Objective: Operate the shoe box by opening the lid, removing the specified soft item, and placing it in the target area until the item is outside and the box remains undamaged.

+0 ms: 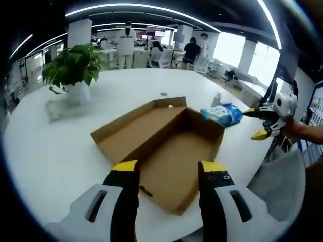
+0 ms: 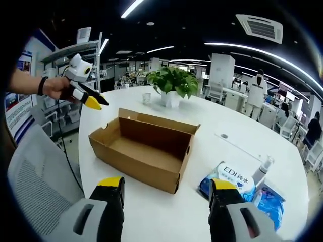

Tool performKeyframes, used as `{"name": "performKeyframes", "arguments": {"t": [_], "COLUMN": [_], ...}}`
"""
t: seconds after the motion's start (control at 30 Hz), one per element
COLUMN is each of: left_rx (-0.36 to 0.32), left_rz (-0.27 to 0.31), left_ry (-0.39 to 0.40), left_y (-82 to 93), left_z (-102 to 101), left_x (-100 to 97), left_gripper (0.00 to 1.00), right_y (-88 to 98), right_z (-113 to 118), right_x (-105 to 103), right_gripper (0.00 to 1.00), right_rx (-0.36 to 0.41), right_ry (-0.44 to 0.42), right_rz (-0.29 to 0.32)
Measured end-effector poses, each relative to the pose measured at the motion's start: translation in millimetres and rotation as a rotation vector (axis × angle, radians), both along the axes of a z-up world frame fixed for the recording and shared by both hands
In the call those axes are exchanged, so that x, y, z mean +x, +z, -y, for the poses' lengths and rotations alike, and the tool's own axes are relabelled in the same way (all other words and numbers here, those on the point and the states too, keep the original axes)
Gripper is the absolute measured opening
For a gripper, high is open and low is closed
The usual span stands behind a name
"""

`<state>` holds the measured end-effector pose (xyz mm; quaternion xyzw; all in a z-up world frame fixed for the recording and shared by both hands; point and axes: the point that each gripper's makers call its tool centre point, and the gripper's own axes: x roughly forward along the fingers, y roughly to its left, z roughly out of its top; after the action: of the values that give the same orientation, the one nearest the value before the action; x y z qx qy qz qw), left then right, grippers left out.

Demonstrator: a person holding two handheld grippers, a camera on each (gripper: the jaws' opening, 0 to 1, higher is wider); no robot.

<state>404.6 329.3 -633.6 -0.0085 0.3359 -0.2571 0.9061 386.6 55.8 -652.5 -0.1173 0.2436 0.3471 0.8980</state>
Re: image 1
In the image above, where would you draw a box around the white printed carton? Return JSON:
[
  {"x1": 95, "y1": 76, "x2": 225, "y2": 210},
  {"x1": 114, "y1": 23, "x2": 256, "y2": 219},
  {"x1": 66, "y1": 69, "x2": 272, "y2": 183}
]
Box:
[{"x1": 210, "y1": 92, "x2": 223, "y2": 108}]

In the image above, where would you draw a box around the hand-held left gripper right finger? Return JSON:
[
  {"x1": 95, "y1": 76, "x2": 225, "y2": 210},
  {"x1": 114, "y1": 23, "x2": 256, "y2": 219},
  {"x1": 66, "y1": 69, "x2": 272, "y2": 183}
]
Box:
[{"x1": 197, "y1": 160, "x2": 281, "y2": 242}]

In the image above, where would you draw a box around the grey mesh office chair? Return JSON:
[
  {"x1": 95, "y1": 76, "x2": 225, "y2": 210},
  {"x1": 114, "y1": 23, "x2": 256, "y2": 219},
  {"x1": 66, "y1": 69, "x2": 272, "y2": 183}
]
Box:
[{"x1": 246, "y1": 150, "x2": 307, "y2": 222}]

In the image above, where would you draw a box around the dark blue soft wipes pack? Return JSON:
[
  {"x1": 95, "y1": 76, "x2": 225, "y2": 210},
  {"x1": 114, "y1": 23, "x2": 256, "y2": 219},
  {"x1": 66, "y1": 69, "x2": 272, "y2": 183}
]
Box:
[{"x1": 219, "y1": 103, "x2": 243, "y2": 127}]

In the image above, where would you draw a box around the person's right hand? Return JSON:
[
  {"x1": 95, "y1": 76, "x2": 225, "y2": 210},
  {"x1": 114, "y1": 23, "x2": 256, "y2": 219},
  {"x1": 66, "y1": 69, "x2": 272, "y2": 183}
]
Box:
[{"x1": 279, "y1": 117, "x2": 305, "y2": 139}]

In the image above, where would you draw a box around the black office chair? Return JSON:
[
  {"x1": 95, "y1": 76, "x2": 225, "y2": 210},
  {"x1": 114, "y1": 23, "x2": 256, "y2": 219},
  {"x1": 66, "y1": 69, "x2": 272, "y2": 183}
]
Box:
[{"x1": 224, "y1": 69, "x2": 239, "y2": 81}]

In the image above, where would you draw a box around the white ceiling light strip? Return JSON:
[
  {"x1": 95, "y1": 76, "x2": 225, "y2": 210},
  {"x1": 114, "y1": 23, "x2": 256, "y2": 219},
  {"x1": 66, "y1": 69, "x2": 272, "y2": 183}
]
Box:
[{"x1": 64, "y1": 3, "x2": 222, "y2": 34}]

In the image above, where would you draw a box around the blue white display board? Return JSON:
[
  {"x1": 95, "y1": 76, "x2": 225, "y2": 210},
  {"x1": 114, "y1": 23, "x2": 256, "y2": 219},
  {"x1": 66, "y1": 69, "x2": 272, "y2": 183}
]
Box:
[{"x1": 297, "y1": 80, "x2": 323, "y2": 167}]

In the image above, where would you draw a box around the white office chair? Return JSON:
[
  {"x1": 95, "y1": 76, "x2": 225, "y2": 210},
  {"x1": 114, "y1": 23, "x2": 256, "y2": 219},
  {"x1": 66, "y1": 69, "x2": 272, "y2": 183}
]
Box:
[
  {"x1": 194, "y1": 57, "x2": 210, "y2": 74},
  {"x1": 151, "y1": 47, "x2": 174, "y2": 68}
]

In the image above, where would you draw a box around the brown cardboard shoe box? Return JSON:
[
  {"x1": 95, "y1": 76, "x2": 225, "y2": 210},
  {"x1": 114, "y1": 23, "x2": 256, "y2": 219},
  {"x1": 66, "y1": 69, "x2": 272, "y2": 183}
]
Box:
[{"x1": 90, "y1": 96, "x2": 227, "y2": 217}]

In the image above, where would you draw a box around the green potted plant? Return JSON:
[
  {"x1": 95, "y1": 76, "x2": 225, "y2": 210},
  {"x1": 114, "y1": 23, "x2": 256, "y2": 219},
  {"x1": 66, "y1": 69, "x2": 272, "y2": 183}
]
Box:
[{"x1": 41, "y1": 44, "x2": 105, "y2": 105}]

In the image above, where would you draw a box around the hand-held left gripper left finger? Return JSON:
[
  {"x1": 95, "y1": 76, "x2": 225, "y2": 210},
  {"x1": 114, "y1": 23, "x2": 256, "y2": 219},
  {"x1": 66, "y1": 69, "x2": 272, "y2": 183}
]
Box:
[{"x1": 47, "y1": 159, "x2": 141, "y2": 242}]

